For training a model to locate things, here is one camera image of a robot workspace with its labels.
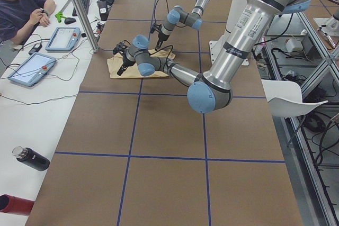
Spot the black water bottle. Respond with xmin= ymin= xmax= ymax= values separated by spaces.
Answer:
xmin=12 ymin=146 xmax=50 ymax=171

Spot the green handled tool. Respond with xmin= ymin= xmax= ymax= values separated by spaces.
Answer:
xmin=55 ymin=11 xmax=67 ymax=23

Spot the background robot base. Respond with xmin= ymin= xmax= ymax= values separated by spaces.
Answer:
xmin=313 ymin=10 xmax=338 ymax=49

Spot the near blue teach pendant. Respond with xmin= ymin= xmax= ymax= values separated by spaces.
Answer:
xmin=8 ymin=52 xmax=57 ymax=87

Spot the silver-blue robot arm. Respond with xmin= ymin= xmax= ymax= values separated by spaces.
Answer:
xmin=151 ymin=0 xmax=210 ymax=49
xmin=114 ymin=0 xmax=310 ymax=113

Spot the far blue teach pendant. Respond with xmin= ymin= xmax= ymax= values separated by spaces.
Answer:
xmin=45 ymin=27 xmax=81 ymax=52

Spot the aluminium frame post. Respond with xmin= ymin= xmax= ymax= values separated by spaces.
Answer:
xmin=71 ymin=0 xmax=99 ymax=53

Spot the blue teach pendant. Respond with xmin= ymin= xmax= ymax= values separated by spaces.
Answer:
xmin=8 ymin=52 xmax=57 ymax=87
xmin=45 ymin=27 xmax=81 ymax=52

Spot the white plastic chair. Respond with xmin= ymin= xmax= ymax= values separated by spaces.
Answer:
xmin=261 ymin=79 xmax=328 ymax=117

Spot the black power adapter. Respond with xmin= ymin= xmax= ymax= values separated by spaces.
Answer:
xmin=29 ymin=43 xmax=42 ymax=55

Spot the red cylinder bottle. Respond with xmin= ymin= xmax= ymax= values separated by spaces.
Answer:
xmin=1 ymin=194 xmax=34 ymax=216

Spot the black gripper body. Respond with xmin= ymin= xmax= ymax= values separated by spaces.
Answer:
xmin=122 ymin=52 xmax=135 ymax=68
xmin=158 ymin=30 xmax=170 ymax=42

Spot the black keyboard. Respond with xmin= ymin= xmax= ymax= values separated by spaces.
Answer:
xmin=72 ymin=0 xmax=92 ymax=17

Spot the seated person in navy shirt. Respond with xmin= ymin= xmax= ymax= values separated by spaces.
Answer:
xmin=1 ymin=0 xmax=56 ymax=44

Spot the cream long-sleeve printed shirt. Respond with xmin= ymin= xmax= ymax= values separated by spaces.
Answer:
xmin=107 ymin=49 xmax=175 ymax=79

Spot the black computer mouse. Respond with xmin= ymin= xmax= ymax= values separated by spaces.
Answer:
xmin=64 ymin=17 xmax=76 ymax=25

